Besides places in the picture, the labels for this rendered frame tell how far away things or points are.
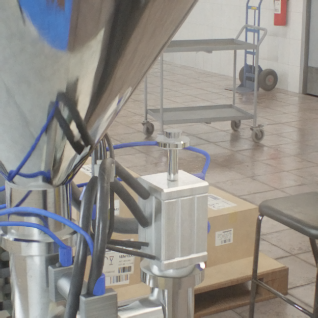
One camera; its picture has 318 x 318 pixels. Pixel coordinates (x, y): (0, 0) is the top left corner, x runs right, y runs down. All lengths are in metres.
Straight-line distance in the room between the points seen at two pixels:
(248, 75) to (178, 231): 8.70
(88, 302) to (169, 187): 0.14
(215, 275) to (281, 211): 0.69
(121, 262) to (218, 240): 0.51
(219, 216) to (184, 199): 3.01
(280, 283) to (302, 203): 0.71
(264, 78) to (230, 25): 1.29
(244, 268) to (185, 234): 3.07
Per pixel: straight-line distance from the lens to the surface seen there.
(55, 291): 0.62
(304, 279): 4.04
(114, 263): 3.46
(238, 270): 3.71
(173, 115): 6.76
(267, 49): 9.55
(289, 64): 9.23
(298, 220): 2.99
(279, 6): 9.12
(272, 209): 3.10
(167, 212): 0.66
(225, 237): 3.73
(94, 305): 0.56
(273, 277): 3.75
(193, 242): 0.68
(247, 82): 9.38
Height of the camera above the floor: 1.60
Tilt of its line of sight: 15 degrees down
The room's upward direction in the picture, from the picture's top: straight up
